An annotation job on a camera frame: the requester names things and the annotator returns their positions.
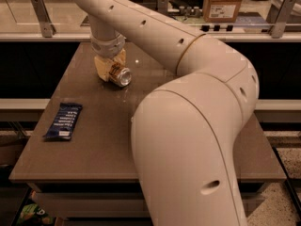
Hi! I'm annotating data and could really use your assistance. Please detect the metal glass bracket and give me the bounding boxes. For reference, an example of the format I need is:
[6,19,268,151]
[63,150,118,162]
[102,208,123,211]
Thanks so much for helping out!
[270,0,296,39]
[157,0,168,15]
[30,0,56,38]

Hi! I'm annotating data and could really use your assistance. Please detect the grey table drawer unit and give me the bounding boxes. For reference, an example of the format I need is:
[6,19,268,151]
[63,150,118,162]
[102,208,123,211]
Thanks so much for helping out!
[29,179,267,226]

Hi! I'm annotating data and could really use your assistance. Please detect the blue snack bar wrapper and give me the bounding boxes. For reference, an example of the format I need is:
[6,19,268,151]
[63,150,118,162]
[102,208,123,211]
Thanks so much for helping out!
[44,103,83,140]

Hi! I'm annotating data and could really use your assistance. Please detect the middle metal glass bracket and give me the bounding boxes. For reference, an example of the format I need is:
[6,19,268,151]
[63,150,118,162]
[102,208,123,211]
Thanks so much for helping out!
[157,0,168,15]

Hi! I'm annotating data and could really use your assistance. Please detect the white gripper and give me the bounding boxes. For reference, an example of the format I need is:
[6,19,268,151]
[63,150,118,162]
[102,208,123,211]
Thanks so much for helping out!
[90,35,126,82]

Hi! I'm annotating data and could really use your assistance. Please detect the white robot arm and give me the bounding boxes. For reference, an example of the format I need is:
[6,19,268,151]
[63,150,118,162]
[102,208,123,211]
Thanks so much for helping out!
[73,0,260,226]

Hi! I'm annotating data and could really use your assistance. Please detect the green snack bag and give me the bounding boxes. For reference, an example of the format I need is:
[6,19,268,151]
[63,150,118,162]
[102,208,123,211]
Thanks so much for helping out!
[16,203,55,226]

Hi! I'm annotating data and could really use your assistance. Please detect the right metal glass bracket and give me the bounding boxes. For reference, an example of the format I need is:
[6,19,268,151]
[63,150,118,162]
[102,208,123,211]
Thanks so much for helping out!
[270,0,296,39]

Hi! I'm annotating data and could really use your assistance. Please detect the orange soda can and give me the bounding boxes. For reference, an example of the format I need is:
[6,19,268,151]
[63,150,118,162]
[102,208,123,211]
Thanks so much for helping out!
[109,63,132,88]

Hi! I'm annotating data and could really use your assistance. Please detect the cardboard box with label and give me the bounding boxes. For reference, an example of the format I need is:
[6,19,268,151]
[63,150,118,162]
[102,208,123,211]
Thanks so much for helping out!
[202,0,242,23]

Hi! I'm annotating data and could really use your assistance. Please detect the left metal glass bracket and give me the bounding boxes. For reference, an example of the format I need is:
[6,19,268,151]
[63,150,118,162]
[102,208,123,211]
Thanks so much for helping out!
[30,0,56,38]

